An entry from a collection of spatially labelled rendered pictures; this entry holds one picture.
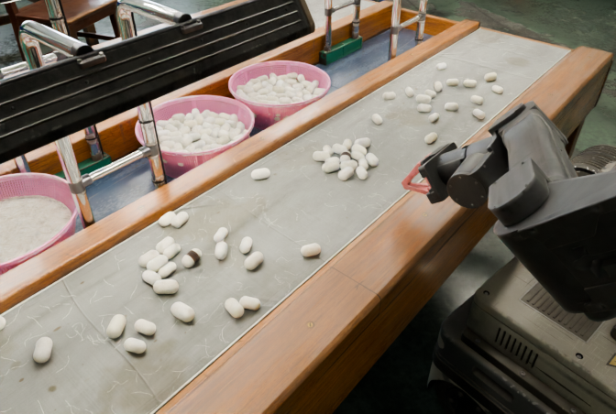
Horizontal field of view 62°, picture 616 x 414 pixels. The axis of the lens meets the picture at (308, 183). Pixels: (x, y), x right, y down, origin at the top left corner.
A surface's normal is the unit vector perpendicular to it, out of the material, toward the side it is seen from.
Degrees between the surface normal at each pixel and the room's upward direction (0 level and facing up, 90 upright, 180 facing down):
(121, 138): 90
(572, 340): 0
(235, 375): 0
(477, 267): 0
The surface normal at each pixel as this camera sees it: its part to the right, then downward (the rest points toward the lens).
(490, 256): 0.00, -0.81
